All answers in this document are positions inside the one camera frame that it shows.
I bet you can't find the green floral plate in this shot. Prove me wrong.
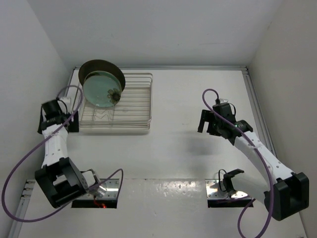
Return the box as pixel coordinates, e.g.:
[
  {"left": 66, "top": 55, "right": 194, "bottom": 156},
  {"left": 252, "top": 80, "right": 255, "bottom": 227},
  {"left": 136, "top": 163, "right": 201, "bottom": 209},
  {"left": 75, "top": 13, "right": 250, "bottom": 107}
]
[{"left": 83, "top": 71, "right": 123, "bottom": 108}]

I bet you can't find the dark brown plate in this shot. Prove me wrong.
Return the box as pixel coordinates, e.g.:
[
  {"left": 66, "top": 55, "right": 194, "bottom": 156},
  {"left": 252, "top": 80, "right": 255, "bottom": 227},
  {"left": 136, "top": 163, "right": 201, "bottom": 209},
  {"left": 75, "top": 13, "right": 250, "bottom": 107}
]
[{"left": 78, "top": 59, "right": 126, "bottom": 91}]

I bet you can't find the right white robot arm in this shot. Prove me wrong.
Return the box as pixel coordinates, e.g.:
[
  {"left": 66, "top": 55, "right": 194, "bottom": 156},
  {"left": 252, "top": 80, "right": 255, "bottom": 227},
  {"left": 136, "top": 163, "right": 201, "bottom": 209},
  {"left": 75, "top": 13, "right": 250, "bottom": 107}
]
[{"left": 198, "top": 103, "right": 309, "bottom": 221}]

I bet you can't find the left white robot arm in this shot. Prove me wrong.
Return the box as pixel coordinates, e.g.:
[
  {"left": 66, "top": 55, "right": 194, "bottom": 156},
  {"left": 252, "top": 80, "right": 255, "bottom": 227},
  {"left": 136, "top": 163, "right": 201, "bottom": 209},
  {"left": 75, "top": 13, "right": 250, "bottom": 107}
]
[{"left": 35, "top": 98, "right": 100, "bottom": 208}]

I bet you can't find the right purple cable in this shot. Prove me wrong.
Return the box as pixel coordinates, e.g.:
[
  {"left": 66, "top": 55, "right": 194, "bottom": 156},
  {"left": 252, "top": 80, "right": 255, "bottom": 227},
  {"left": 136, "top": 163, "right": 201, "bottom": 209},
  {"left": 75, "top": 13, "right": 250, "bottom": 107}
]
[{"left": 202, "top": 88, "right": 274, "bottom": 235}]

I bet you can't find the purple cable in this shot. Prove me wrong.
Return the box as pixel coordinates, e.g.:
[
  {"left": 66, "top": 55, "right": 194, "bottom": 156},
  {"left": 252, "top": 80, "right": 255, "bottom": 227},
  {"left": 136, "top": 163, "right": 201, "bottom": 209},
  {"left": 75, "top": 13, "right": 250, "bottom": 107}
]
[
  {"left": 202, "top": 88, "right": 274, "bottom": 235},
  {"left": 1, "top": 85, "right": 124, "bottom": 222}
]

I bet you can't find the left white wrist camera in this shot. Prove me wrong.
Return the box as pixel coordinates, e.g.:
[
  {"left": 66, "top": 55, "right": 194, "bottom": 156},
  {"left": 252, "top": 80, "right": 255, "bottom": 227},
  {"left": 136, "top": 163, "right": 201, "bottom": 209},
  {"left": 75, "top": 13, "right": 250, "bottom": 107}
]
[{"left": 59, "top": 97, "right": 71, "bottom": 107}]

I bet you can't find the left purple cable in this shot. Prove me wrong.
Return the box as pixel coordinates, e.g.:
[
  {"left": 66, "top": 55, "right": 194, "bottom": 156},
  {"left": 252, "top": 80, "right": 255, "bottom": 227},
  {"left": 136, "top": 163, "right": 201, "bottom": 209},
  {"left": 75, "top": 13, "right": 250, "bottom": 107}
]
[{"left": 1, "top": 85, "right": 124, "bottom": 222}]

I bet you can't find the wire dish rack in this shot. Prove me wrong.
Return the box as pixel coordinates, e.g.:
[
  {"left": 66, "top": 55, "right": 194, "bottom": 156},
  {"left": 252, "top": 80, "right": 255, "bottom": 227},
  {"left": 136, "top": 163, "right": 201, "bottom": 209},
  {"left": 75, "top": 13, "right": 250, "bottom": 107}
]
[{"left": 78, "top": 71, "right": 153, "bottom": 134}]

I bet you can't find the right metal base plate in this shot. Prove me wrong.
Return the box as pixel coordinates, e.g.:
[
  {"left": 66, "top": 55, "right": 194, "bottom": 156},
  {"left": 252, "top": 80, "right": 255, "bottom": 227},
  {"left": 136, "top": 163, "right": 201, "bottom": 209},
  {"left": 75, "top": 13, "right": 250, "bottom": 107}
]
[{"left": 205, "top": 179, "right": 250, "bottom": 201}]

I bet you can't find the metal base plate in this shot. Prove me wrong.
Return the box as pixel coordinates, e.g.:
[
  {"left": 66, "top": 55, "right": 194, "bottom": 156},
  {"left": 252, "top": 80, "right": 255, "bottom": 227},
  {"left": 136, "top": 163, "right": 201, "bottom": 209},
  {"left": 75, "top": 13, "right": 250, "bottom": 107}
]
[
  {"left": 205, "top": 179, "right": 250, "bottom": 201},
  {"left": 77, "top": 179, "right": 120, "bottom": 200}
]

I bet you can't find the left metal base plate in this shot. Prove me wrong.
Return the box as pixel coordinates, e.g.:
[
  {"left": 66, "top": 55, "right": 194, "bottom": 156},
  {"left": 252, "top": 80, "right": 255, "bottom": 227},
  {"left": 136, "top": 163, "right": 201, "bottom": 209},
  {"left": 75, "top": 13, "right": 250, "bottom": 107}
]
[{"left": 77, "top": 179, "right": 120, "bottom": 200}]

